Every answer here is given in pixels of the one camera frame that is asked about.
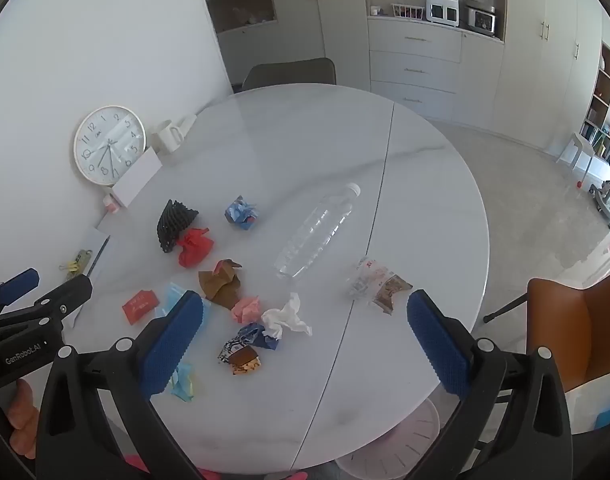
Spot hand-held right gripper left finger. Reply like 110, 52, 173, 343
35, 289, 206, 480

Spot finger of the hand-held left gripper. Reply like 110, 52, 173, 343
0, 274, 94, 335
0, 268, 40, 317

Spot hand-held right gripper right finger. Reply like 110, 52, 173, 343
406, 289, 574, 480

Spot red packet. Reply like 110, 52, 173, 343
122, 290, 159, 324

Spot light blue plastic wrapper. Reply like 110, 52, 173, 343
162, 282, 212, 331

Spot brown orange wrapper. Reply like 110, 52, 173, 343
230, 346, 263, 375

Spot brown paper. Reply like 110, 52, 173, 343
199, 259, 243, 311

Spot red paper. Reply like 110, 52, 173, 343
177, 228, 215, 269

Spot white round wastebasket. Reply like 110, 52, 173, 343
335, 399, 441, 479

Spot white tissue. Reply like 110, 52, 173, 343
261, 292, 313, 339

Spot blue paper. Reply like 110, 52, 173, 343
224, 196, 261, 231

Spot person's left hand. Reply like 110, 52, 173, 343
4, 379, 40, 461

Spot yellow green binder clips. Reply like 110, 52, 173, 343
59, 249, 94, 281

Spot black pen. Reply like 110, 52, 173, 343
87, 236, 110, 277

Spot white paper sheet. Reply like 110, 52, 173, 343
60, 225, 112, 329

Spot pink crumpled paper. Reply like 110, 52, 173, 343
231, 296, 262, 325

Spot clear plastic snack bag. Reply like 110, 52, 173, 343
346, 257, 414, 316

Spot dark blue crumpled wrapper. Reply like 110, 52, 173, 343
217, 323, 281, 363

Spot black foam net sleeve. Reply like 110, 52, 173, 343
156, 200, 200, 254

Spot person's pink clothing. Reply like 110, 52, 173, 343
121, 454, 221, 480

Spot white cardboard box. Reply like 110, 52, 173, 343
111, 147, 164, 209

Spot orange chair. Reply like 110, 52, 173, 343
484, 276, 610, 394

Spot clear plastic bottle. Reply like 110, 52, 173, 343
274, 183, 362, 280

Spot white mug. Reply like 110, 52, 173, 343
151, 120, 184, 154

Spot white stool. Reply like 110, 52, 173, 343
558, 132, 594, 169

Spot white drawer cabinet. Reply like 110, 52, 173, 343
367, 15, 506, 129

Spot grey chair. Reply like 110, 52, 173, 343
241, 58, 337, 94

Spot wooden bookshelf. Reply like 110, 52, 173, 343
582, 42, 610, 161

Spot silver countertop appliance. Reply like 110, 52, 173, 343
466, 5, 497, 36

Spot white countertop appliance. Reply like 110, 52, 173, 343
426, 0, 460, 26

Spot white round wall clock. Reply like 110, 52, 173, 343
74, 105, 148, 187

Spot wooden wall niche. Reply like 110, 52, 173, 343
205, 0, 277, 34

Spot white wire rack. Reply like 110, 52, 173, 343
391, 4, 426, 21

